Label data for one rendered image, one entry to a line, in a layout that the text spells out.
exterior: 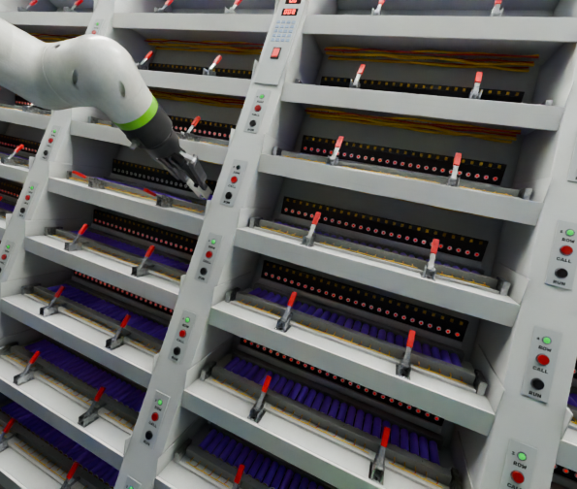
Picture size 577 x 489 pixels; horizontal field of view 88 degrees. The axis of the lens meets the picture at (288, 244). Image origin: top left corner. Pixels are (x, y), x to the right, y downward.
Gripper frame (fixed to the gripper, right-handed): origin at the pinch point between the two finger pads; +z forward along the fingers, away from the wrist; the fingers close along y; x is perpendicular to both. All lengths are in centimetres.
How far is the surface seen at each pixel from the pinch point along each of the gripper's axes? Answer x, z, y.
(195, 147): 9.1, -4.6, -3.6
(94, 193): -9.9, -0.5, -32.7
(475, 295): -9, 0, 70
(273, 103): 24.0, -8.4, 15.5
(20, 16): 48, -14, -103
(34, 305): -46, 11, -44
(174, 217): -10.4, 0.1, -2.7
